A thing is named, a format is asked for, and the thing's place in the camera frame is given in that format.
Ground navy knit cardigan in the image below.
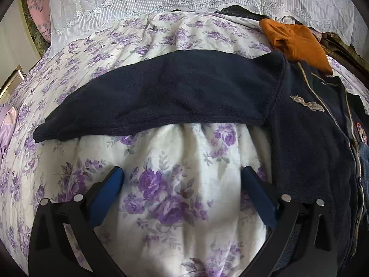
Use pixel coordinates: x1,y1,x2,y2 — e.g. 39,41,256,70
33,49,369,269

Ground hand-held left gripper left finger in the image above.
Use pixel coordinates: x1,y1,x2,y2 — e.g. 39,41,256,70
28,166,127,277

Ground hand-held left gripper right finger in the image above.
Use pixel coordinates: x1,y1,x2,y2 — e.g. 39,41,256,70
239,166,338,277

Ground lilac satin cloth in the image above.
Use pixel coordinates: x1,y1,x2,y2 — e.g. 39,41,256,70
0,104,18,162

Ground blue denim garment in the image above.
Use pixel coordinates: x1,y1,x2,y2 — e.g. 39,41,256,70
357,141,369,185

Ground dark brown woven mat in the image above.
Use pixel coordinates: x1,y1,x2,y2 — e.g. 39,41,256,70
311,29,369,72

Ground orange folded sweater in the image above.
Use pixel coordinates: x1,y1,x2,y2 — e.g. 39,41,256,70
259,18,334,75

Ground purple floral bedsheet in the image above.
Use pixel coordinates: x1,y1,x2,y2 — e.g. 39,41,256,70
0,12,369,277

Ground pink floral cloth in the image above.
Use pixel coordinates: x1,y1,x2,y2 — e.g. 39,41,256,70
24,0,52,42

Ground white cabinet with handle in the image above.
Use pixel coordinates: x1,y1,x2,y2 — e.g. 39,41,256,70
0,0,41,104

